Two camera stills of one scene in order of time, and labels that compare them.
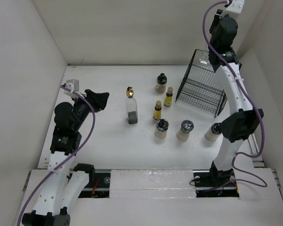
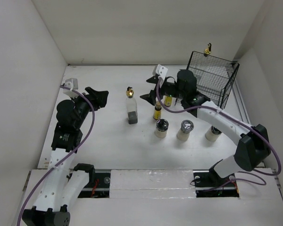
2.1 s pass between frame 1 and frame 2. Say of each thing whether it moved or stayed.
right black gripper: moved
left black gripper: stayed
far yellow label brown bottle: stayed
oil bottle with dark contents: stayed
